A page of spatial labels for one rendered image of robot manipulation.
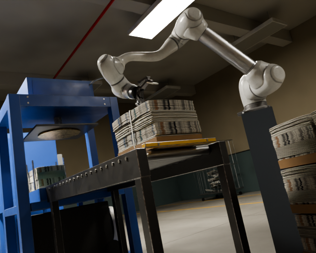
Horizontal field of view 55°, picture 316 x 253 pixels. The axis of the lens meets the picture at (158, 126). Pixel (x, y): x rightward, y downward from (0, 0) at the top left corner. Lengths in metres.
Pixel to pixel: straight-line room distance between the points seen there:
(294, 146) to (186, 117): 0.55
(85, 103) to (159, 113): 1.45
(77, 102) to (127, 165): 1.51
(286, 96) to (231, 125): 2.12
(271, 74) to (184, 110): 0.65
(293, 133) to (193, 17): 0.86
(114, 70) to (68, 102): 1.02
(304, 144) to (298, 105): 7.54
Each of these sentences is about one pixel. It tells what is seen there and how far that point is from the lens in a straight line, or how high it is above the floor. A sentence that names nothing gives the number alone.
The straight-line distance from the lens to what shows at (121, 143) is 1.63.
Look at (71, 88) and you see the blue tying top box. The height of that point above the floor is 1.67.
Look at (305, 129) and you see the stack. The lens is 1.55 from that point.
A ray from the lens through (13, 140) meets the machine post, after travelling 2.50.
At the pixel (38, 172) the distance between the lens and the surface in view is 3.24.
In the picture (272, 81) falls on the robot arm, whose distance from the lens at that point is 1.93.
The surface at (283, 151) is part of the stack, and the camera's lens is 1.69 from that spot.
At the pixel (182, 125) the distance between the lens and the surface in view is 1.46.
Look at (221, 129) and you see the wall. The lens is 10.70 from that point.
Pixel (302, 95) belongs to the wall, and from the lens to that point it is 9.07.
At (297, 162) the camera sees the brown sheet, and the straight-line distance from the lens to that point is 1.63.
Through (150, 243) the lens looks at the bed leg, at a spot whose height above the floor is 0.42.
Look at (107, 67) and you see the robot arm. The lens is 1.76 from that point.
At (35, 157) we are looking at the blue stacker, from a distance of 4.92.
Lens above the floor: 0.62
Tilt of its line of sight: 12 degrees up
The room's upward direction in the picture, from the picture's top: 11 degrees counter-clockwise
